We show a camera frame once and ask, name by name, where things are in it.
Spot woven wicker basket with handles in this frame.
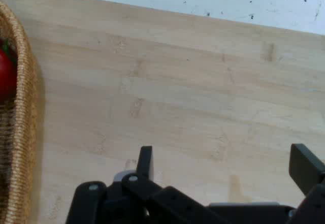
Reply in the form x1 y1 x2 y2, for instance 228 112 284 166
0 0 42 224

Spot bamboo cutting board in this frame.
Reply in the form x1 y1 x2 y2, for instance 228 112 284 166
0 0 325 224

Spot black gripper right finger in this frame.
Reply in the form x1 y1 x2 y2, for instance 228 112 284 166
288 143 325 224

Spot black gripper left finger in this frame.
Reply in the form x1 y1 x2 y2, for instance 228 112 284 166
66 145 229 224

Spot red apple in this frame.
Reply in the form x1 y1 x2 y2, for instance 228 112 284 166
0 38 18 103

